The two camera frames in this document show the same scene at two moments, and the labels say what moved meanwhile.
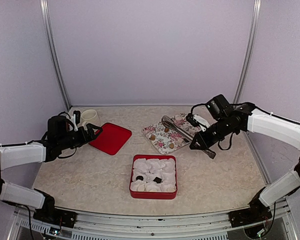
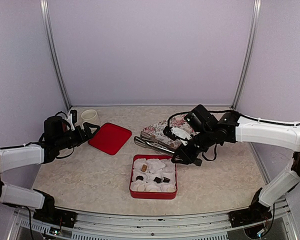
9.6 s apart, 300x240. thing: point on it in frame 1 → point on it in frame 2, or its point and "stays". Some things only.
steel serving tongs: (169, 123) → (142, 142)
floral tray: (166, 139) stays
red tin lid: (112, 139) stays
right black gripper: (205, 144) → (188, 157)
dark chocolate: (157, 180) stays
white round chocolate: (141, 188) stays
